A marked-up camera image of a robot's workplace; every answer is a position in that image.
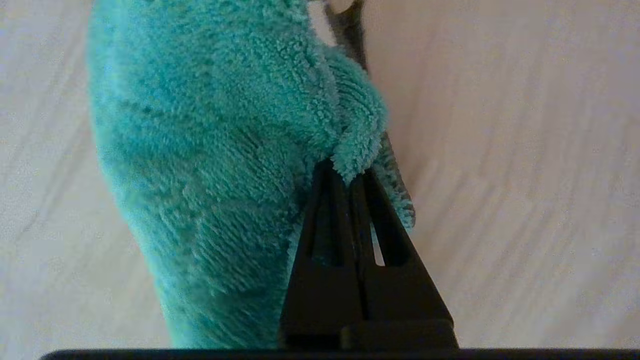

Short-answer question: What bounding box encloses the teal microfibre cloth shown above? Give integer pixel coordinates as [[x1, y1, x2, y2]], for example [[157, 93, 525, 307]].
[[86, 0, 416, 350]]

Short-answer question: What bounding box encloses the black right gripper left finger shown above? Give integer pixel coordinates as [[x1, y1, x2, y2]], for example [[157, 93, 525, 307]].
[[277, 159, 365, 350]]

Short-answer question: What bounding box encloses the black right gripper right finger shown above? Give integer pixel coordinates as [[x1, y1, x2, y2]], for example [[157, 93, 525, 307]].
[[350, 169, 458, 350]]

